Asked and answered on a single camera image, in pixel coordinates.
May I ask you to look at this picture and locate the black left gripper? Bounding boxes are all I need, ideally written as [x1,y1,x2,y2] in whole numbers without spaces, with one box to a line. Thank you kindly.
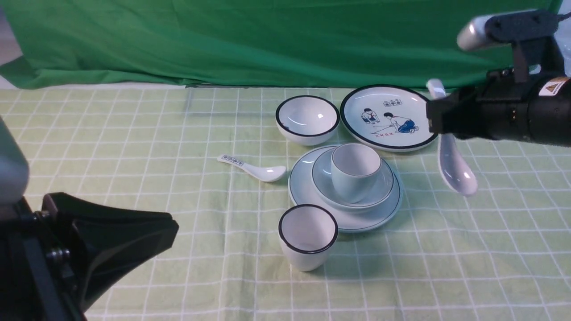
[1,192,179,321]

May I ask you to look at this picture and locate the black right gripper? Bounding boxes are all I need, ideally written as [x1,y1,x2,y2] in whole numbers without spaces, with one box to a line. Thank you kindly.
[426,74,571,148]

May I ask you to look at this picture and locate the plain white ceramic spoon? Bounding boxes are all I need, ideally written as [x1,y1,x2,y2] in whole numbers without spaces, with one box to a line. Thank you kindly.
[426,78,479,197]

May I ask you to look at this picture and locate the grey-rimmed white cup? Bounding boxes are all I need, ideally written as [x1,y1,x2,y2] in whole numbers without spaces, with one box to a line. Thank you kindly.
[331,144,386,204]

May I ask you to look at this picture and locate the wide grey-rimmed white bowl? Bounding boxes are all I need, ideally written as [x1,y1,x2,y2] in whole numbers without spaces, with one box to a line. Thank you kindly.
[312,148,397,213]

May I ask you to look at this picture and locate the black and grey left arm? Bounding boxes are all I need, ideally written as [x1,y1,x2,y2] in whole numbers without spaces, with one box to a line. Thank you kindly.
[0,123,179,321]

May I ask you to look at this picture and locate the illustrated black-rimmed white plate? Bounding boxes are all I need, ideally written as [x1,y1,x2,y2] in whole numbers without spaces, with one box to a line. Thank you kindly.
[340,85,437,152]

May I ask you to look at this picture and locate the light green checked tablecloth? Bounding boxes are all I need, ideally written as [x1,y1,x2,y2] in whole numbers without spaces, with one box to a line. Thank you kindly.
[0,88,571,321]

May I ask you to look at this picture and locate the small black-rimmed white bowl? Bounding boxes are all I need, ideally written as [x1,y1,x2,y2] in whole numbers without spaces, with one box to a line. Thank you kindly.
[275,95,341,146]

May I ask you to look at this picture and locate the plain grey-rimmed white plate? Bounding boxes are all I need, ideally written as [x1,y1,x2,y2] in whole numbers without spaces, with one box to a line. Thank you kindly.
[288,144,404,233]

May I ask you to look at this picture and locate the black-rimmed white cup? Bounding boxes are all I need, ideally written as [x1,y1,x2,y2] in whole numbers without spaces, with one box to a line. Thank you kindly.
[278,204,339,272]

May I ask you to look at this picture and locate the green backdrop cloth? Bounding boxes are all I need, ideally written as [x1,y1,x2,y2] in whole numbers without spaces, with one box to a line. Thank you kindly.
[1,0,561,89]

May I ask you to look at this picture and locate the right wrist camera and mount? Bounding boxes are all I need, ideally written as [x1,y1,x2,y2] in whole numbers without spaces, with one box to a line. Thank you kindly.
[456,9,570,83]

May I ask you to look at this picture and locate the patterned-handle white ceramic spoon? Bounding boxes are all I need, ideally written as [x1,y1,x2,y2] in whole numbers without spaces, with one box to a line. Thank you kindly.
[217,154,287,183]

